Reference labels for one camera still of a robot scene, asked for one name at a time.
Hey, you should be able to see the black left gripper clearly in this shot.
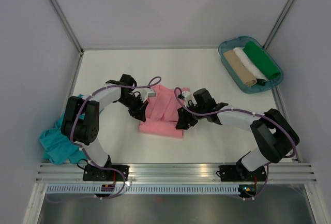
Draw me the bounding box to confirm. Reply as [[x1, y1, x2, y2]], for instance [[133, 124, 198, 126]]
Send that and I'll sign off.
[[116, 94, 148, 123]]

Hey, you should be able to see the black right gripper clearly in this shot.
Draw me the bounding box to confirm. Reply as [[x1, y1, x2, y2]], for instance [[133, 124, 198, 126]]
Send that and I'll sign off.
[[175, 101, 206, 130]]

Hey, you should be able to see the pink t shirt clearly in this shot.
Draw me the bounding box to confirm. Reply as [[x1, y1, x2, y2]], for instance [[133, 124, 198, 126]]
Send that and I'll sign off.
[[139, 84, 184, 139]]

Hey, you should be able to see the teal t shirt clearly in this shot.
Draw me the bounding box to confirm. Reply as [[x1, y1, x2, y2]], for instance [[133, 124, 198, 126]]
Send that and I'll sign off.
[[39, 113, 86, 165]]

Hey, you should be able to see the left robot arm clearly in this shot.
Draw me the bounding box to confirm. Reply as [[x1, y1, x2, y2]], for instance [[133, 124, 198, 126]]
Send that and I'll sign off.
[[61, 74, 156, 182]]

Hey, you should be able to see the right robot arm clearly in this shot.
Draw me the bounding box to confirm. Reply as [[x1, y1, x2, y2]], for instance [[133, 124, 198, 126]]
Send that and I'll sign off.
[[174, 87, 300, 182]]

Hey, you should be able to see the rolled beige t shirt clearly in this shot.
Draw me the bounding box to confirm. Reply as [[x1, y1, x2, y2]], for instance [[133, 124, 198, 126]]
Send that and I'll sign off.
[[223, 50, 257, 87]]

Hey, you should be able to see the rolled white t shirt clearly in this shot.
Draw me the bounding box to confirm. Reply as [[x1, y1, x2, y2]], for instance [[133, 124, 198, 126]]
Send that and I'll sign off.
[[233, 47, 267, 81]]

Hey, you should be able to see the blue plastic bin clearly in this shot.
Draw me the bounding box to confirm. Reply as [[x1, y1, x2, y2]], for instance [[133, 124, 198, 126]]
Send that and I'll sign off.
[[218, 36, 283, 94]]

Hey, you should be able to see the rolled green t shirt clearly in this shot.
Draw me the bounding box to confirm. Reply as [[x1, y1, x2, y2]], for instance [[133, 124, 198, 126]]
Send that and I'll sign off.
[[243, 41, 281, 80]]

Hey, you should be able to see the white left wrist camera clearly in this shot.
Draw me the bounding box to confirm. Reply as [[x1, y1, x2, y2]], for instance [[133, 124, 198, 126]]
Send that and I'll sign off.
[[138, 88, 156, 102]]

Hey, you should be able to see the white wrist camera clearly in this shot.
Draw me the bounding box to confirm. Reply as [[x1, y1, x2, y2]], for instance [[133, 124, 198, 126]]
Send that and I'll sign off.
[[181, 91, 193, 107], [138, 88, 156, 102]]

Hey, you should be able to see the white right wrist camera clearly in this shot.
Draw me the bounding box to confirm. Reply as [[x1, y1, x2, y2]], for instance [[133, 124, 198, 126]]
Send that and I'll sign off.
[[181, 91, 193, 107]]

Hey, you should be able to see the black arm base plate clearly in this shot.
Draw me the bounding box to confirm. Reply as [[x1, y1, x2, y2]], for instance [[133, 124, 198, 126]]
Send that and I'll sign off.
[[83, 165, 129, 182]]

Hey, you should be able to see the white slotted cable duct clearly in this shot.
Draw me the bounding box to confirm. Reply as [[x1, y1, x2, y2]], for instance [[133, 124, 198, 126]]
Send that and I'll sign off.
[[47, 184, 239, 195]]

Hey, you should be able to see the left aluminium frame post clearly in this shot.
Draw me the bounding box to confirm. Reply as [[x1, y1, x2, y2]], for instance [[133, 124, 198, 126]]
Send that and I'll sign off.
[[36, 0, 84, 54]]

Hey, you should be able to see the aluminium frame post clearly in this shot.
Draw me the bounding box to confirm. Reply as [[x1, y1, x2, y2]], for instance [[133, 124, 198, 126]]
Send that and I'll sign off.
[[263, 0, 296, 49], [36, 0, 84, 54]]

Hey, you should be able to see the aluminium mounting rail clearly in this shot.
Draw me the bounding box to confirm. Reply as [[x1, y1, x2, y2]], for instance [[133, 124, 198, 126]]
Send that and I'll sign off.
[[35, 162, 317, 184]]

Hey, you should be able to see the right aluminium frame post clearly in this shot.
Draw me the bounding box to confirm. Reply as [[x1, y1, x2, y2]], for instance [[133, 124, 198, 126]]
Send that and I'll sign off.
[[263, 0, 296, 49]]

